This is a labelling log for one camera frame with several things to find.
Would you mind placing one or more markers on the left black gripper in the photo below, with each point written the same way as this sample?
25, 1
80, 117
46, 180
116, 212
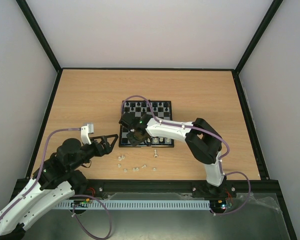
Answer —
108, 148

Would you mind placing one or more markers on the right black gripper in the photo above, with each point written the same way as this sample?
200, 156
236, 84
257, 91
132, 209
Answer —
129, 135

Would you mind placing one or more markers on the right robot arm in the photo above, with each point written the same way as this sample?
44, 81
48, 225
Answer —
203, 141

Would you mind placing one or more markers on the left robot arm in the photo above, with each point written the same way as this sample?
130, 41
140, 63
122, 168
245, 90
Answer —
57, 179

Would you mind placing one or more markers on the black pieces row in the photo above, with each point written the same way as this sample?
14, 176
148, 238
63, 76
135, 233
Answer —
141, 106

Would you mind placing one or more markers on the left electronics board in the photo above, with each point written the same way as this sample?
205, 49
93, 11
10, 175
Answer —
81, 203

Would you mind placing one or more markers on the electronics board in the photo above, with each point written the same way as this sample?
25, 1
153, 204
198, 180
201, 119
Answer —
221, 204
81, 203

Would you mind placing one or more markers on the right electronics board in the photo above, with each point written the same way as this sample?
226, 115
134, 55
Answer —
221, 204

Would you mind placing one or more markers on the black and grey chessboard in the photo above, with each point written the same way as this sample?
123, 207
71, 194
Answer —
124, 143

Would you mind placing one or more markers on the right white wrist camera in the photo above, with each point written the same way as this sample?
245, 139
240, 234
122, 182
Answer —
129, 121

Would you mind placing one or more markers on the white slotted cable duct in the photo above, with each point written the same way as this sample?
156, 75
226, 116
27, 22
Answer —
135, 205

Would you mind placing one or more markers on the black frame rail front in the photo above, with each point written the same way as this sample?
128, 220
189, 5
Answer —
198, 188

